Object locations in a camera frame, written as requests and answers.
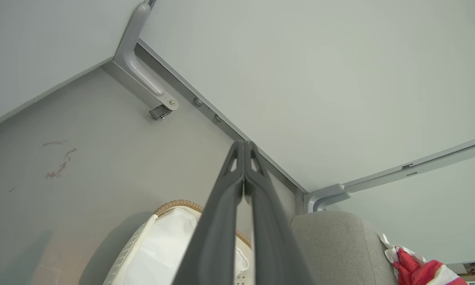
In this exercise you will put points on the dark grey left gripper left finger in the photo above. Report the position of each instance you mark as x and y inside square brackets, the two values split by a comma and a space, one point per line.
[213, 237]

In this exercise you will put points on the white fabric basket liner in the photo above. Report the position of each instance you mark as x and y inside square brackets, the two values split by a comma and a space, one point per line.
[162, 249]

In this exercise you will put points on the long grey partition foot with caster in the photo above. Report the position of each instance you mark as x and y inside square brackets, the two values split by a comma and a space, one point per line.
[132, 59]

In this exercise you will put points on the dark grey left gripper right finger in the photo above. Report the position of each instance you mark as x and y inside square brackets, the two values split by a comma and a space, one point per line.
[273, 245]

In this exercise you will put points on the grey fabric ottoman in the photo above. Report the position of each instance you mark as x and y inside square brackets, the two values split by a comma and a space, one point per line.
[332, 249]

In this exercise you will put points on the short grey partition foot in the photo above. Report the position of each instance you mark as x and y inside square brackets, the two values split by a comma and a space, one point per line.
[324, 194]

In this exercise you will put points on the red and white cloths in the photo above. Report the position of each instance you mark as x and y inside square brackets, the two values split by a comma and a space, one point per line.
[415, 271]

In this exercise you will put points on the white basket with woven rim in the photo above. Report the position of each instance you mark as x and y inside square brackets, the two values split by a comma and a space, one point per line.
[136, 241]

